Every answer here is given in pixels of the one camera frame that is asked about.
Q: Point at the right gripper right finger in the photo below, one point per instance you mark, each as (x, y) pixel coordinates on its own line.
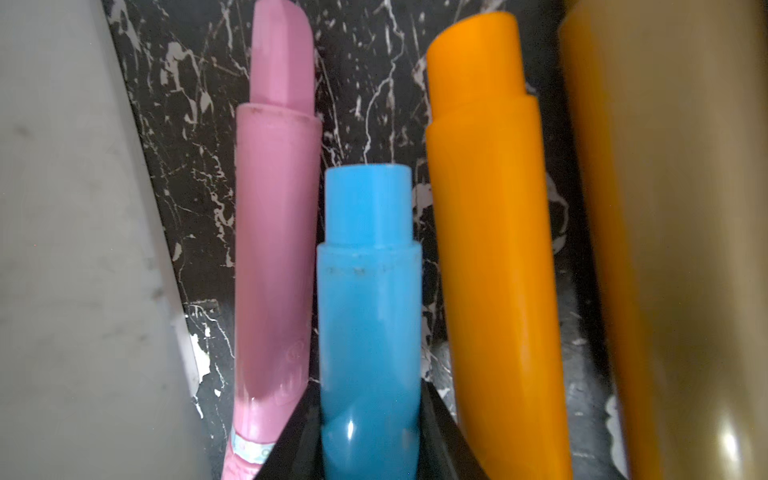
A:
(444, 452)

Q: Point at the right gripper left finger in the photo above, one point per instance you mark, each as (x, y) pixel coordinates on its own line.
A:
(297, 453)

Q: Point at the blue toy microphone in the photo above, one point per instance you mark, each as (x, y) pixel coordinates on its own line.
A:
(369, 294)

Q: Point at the white three-drawer cabinet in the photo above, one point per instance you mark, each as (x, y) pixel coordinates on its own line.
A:
(94, 379)

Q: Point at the pink toy microphone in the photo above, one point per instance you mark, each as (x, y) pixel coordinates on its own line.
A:
(277, 171)

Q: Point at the tan toy microphone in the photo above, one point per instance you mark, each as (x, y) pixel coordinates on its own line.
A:
(668, 101)

